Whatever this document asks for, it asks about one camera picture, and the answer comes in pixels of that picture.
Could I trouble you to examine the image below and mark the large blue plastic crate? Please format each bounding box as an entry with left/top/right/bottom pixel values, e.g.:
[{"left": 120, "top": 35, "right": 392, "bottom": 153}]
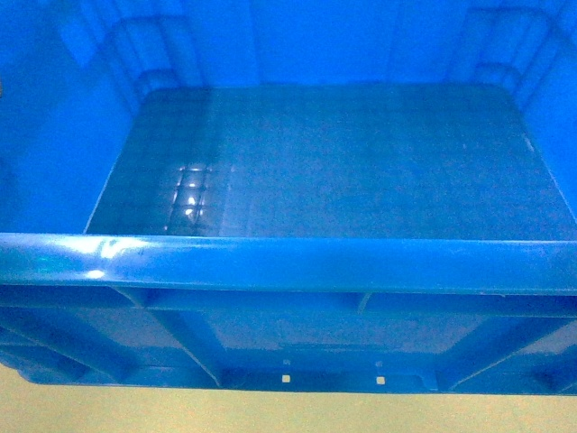
[{"left": 1, "top": 1, "right": 576, "bottom": 395}]

